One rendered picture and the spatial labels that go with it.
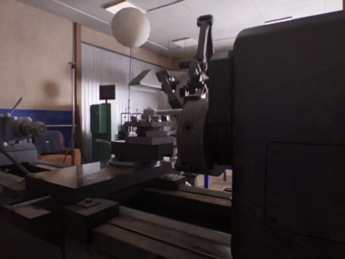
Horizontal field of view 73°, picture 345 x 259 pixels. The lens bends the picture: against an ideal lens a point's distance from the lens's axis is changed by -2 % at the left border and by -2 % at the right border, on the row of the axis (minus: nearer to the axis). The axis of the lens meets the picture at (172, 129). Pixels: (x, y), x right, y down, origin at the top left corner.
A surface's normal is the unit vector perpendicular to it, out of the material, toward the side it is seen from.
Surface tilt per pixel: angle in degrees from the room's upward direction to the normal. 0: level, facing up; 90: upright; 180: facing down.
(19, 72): 90
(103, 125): 90
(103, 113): 90
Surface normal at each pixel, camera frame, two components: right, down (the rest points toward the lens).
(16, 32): 0.84, 0.02
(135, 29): 0.30, 0.52
